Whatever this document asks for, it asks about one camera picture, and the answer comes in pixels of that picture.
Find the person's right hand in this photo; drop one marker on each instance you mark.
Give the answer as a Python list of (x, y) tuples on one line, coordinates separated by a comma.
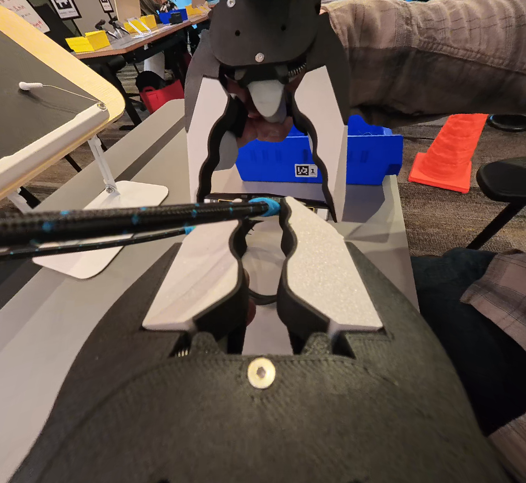
[(267, 132)]

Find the blue storage bin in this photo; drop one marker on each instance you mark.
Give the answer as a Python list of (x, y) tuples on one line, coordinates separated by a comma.
[(361, 154)]

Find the person's dark clothing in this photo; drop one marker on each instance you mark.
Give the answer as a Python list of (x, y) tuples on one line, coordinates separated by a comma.
[(452, 327)]

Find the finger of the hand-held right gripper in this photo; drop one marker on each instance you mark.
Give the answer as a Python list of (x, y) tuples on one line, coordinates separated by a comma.
[(199, 138), (328, 129)]

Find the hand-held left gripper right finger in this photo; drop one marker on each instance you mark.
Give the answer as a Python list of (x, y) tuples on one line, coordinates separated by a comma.
[(328, 281)]

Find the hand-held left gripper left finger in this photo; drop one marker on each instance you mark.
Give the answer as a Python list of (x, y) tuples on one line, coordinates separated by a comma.
[(197, 286)]

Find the black HDMI switch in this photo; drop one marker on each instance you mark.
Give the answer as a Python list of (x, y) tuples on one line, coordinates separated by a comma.
[(316, 211)]

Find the red bag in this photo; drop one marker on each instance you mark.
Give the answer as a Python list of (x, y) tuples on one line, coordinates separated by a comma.
[(164, 95)]

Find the orange traffic cone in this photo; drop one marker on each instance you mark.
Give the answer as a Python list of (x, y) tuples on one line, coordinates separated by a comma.
[(448, 154)]

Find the white bracket bar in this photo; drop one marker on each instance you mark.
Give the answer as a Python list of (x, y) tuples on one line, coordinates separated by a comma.
[(49, 142)]

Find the black office chair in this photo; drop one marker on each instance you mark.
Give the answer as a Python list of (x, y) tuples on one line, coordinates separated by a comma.
[(501, 179)]

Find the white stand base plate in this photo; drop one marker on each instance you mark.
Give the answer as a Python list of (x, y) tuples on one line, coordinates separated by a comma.
[(139, 193)]

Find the grey divider panel tan edge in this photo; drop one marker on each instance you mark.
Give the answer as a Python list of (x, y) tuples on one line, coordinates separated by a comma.
[(33, 113)]

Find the long wooden workbench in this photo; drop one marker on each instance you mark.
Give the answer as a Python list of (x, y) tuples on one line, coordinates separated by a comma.
[(135, 41)]

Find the small yellow bin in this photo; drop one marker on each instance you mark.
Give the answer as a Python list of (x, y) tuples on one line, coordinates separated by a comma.
[(141, 24), (88, 41)]

